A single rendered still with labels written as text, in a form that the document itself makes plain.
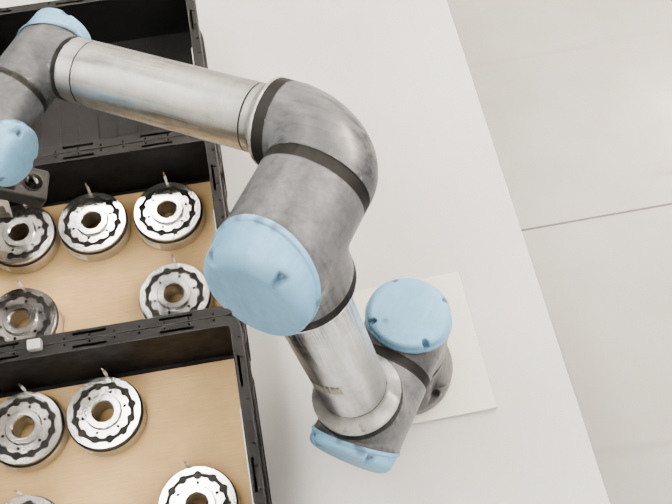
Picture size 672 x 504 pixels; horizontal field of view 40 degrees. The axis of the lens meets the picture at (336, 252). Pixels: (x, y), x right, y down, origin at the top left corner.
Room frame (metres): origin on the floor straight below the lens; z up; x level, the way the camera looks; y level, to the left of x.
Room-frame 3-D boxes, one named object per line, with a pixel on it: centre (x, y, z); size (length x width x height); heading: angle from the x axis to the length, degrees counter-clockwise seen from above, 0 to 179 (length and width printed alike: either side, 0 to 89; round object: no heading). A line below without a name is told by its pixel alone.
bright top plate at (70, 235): (0.69, 0.36, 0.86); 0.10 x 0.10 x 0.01
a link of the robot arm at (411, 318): (0.49, -0.09, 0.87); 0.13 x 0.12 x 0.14; 154
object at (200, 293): (0.56, 0.23, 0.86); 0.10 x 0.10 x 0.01
